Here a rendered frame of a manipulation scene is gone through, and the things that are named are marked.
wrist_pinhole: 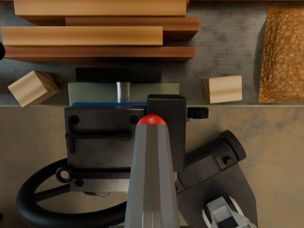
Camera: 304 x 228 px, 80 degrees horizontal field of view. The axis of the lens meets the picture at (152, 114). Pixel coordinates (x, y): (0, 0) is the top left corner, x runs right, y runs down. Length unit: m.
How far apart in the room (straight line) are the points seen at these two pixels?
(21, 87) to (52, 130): 1.10
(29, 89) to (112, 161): 0.16
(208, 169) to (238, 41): 0.93
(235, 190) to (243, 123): 0.43
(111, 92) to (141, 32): 0.08
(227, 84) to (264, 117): 1.16
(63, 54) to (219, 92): 0.20
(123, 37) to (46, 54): 0.09
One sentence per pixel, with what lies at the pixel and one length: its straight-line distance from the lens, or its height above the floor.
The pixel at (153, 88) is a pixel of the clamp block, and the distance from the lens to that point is 0.23.
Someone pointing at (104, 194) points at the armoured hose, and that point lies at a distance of 0.27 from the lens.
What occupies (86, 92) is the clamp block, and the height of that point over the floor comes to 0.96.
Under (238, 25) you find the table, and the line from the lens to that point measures 0.32.
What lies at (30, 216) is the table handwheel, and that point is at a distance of 0.37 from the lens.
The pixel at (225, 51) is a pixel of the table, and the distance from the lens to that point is 0.31.
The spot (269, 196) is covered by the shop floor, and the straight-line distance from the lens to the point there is 1.67.
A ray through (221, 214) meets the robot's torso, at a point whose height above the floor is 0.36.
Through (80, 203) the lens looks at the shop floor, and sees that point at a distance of 1.56.
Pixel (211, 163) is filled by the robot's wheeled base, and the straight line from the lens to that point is 1.16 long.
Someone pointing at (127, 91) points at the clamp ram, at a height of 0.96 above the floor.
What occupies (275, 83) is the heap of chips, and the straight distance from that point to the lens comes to 0.32.
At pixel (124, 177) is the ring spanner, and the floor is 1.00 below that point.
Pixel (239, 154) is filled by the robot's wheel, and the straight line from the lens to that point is 1.18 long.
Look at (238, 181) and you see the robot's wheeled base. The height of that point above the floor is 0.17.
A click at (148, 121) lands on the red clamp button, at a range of 0.17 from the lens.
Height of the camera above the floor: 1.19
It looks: 80 degrees down
